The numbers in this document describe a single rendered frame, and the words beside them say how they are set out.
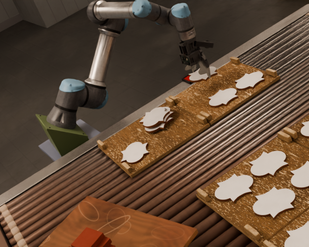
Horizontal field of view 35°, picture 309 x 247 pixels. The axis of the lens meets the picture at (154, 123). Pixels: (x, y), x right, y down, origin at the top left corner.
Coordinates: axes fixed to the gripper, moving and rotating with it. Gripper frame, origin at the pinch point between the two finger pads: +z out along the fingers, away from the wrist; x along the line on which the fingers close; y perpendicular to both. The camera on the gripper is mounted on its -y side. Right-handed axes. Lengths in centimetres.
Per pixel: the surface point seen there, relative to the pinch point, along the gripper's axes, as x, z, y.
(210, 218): 63, 12, 56
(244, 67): 3.7, 7.7, -22.4
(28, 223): -1, 15, 101
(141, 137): 0.0, 10.4, 40.9
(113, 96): -229, 103, -49
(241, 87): 16.7, 7.1, -6.7
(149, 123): 1.7, 5.5, 35.7
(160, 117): 3.0, 5.3, 30.3
